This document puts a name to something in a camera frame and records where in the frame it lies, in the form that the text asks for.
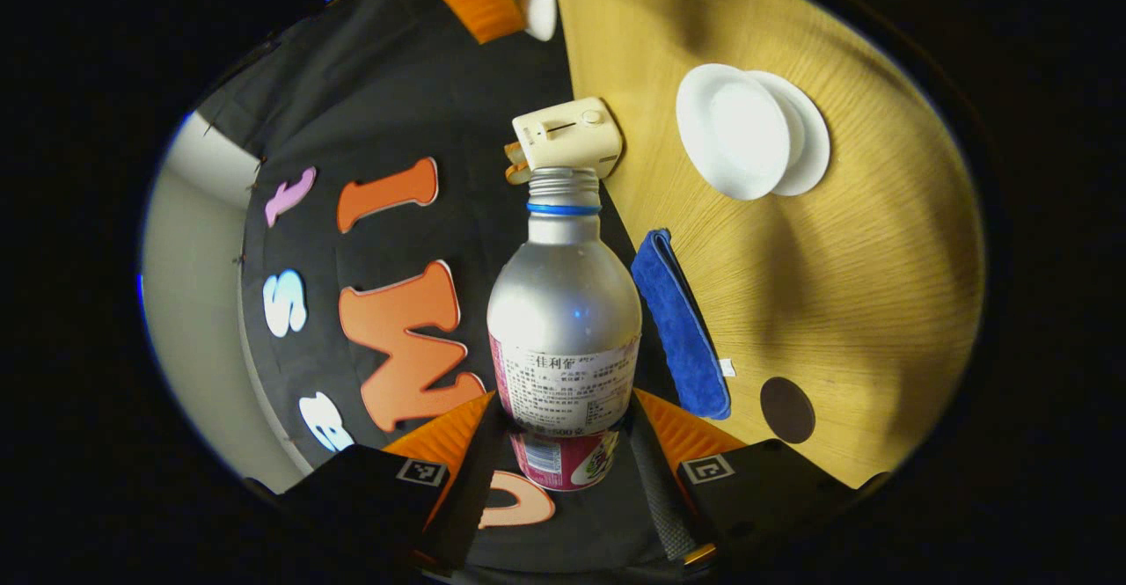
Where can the blue towel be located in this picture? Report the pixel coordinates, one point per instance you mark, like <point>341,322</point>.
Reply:
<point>677,321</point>

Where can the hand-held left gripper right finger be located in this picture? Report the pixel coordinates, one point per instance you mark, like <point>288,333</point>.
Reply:
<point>664,506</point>

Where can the silver water bottle red label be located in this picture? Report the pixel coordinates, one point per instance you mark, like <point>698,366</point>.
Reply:
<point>563,303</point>

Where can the toast slice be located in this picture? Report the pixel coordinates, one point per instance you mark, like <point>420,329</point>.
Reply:
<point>514,151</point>
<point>518,173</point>

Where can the dark round coaster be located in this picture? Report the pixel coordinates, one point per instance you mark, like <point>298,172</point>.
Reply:
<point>787,409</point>

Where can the white saucer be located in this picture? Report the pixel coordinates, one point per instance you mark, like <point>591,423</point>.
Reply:
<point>814,149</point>

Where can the white teacup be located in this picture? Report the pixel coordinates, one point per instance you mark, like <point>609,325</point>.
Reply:
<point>734,127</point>

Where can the black backdrop cloth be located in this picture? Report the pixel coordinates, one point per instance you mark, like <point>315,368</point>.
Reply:
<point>396,110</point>

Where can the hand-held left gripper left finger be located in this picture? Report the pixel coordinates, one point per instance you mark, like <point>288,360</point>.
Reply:
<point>457,515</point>

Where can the white toaster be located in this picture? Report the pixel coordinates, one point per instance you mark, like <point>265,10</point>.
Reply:
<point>567,132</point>

